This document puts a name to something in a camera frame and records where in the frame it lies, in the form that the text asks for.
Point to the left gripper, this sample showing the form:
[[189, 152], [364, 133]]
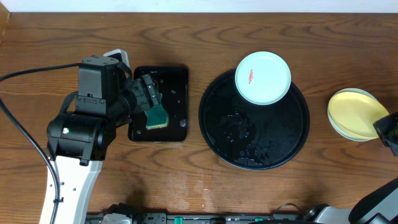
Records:
[[148, 94]]

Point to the green yellow sponge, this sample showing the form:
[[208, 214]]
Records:
[[157, 117]]

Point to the yellow plate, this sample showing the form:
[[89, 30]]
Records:
[[356, 113]]

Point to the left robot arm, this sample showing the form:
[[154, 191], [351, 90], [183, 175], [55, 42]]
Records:
[[86, 125]]

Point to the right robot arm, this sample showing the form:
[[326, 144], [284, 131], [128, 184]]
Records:
[[357, 183]]

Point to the black rectangular tray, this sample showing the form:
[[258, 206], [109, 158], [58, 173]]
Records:
[[172, 85]]

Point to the round black tray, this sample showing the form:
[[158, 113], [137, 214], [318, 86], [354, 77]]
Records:
[[250, 136]]

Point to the green plate with red stain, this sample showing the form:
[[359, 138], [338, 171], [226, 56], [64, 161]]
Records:
[[262, 78]]

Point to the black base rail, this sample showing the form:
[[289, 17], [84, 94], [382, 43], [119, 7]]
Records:
[[122, 213]]

